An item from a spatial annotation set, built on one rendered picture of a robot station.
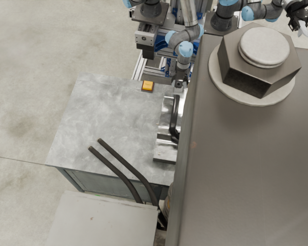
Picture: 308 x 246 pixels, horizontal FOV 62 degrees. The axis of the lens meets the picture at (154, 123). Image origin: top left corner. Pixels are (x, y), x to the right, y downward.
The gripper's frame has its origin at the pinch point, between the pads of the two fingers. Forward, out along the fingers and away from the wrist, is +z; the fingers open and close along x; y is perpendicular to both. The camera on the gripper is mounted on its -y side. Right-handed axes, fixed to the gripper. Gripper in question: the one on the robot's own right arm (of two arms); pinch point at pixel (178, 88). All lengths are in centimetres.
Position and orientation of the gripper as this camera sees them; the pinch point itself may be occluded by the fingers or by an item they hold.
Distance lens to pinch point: 168.6
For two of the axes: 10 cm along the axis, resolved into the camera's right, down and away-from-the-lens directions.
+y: 1.7, -8.7, 4.6
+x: -9.9, -1.6, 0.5
